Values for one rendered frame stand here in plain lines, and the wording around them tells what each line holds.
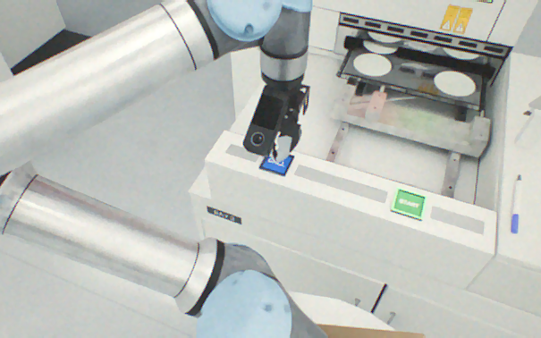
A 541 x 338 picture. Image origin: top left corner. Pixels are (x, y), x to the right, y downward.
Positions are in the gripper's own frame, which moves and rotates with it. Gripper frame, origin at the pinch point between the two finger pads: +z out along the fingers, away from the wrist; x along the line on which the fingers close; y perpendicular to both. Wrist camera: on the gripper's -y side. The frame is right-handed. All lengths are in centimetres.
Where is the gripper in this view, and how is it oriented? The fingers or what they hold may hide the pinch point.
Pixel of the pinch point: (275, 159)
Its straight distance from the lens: 80.8
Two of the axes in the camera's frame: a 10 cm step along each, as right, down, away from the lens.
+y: 3.8, -7.1, 6.0
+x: -9.2, -2.9, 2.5
